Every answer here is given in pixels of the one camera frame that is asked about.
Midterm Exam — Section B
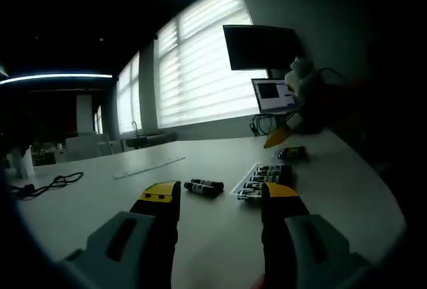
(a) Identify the long ceiling light strip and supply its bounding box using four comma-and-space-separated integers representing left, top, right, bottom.
0, 73, 113, 85

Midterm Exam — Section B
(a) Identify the black monitor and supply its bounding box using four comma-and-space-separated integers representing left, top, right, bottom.
222, 24, 304, 71

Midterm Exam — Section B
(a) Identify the person's right hand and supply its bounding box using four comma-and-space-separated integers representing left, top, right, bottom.
292, 79, 337, 135

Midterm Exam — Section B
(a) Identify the batch of labelled medicine bottles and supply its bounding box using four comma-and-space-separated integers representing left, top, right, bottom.
237, 164, 295, 205

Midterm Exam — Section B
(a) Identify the clear plastic strip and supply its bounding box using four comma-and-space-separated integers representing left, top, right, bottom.
112, 156, 187, 180

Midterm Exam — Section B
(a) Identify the black table cable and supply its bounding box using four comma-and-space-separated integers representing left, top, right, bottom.
9, 171, 84, 200

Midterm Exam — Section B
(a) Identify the dark sink counter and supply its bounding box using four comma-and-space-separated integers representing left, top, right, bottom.
121, 131, 177, 150

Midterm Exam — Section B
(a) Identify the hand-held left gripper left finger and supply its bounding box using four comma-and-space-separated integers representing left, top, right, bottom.
55, 180, 181, 289

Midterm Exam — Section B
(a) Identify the large white window blind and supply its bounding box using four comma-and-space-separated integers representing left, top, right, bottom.
153, 0, 268, 129

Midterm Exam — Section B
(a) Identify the clear plastic box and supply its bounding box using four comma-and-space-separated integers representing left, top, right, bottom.
230, 162, 296, 206

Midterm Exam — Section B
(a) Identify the white office furniture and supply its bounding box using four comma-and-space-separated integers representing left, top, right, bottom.
64, 132, 123, 162

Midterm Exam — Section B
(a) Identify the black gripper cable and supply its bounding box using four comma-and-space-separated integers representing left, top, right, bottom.
314, 67, 347, 85

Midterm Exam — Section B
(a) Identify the bundle of black cables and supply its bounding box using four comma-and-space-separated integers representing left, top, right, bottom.
249, 113, 284, 137

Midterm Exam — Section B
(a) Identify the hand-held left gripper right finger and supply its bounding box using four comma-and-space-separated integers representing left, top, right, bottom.
260, 182, 373, 289

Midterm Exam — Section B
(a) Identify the narrow white window blind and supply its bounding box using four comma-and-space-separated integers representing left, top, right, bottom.
115, 51, 143, 135

